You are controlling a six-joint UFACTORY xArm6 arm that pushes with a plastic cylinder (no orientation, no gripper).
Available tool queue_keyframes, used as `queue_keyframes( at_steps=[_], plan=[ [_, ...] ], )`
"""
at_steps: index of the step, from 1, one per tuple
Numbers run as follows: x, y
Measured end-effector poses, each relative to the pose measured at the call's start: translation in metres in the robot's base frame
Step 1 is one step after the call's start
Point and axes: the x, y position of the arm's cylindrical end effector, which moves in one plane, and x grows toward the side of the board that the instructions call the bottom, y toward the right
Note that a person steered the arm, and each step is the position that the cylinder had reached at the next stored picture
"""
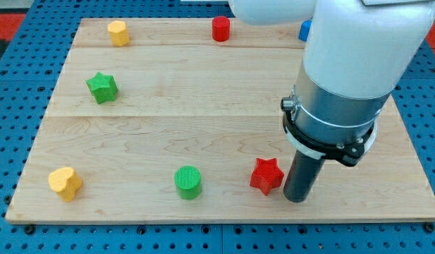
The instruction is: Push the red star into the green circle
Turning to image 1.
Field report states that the red star block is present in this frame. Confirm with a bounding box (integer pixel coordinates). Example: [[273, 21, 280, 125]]
[[250, 158, 284, 196]]

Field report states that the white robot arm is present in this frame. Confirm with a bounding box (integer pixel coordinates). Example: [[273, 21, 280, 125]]
[[229, 0, 435, 168]]

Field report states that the green star block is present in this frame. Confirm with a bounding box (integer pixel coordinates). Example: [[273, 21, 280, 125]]
[[86, 72, 118, 104]]

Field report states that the green cylinder block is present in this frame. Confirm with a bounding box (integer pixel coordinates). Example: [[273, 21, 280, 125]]
[[174, 165, 202, 200]]

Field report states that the wooden board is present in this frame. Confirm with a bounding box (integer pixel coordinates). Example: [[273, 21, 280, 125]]
[[6, 18, 435, 225]]

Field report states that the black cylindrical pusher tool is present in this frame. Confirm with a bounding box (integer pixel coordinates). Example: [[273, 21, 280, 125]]
[[283, 150, 325, 202]]

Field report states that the red cylinder block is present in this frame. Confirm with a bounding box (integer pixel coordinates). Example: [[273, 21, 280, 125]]
[[212, 16, 231, 42]]

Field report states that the blue block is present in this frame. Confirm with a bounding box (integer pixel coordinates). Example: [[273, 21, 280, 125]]
[[298, 20, 312, 42]]

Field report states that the yellow hexagon block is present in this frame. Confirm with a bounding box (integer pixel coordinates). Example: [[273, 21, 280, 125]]
[[107, 20, 130, 47]]

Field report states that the yellow heart block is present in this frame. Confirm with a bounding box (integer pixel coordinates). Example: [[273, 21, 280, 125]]
[[48, 167, 82, 202]]

